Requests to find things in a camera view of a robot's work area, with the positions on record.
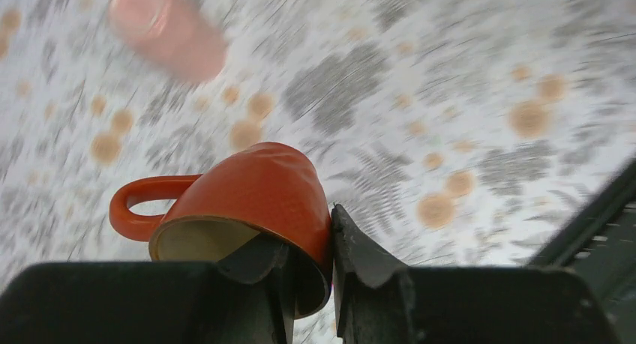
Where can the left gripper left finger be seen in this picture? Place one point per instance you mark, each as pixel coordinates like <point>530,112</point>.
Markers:
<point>248,297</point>

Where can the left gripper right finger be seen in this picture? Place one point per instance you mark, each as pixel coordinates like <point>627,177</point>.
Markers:
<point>380,299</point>

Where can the small orange mug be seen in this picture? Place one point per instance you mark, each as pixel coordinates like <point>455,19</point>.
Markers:
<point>268,188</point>

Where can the light pink cup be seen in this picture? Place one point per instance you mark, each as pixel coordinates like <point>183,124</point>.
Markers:
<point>172,34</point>

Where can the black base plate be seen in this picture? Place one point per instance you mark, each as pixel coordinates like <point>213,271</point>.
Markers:
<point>598,244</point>

